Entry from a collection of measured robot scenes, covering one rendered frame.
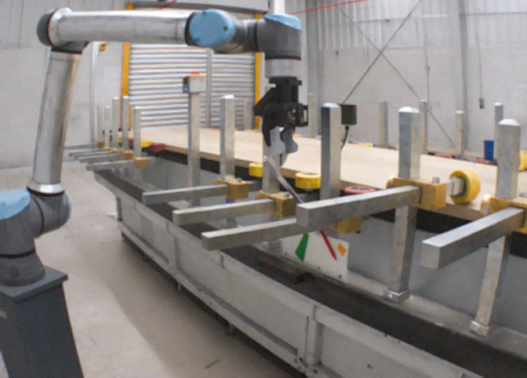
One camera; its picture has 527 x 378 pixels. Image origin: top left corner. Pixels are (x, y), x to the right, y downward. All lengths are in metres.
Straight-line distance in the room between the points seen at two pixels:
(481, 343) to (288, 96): 0.71
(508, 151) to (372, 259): 0.69
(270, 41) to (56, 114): 0.70
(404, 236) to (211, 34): 0.58
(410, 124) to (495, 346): 0.48
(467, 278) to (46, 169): 1.27
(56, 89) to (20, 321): 0.73
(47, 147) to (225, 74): 8.80
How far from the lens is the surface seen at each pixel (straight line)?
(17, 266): 1.40
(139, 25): 1.08
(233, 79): 10.19
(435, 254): 0.53
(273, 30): 1.09
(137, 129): 2.43
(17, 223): 1.37
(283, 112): 1.06
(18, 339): 1.46
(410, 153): 0.91
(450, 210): 1.06
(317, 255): 1.16
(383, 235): 1.29
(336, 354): 1.64
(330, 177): 1.09
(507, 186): 0.79
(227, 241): 0.92
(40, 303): 1.43
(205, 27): 0.99
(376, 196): 0.79
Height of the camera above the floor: 1.12
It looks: 10 degrees down
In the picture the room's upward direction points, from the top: straight up
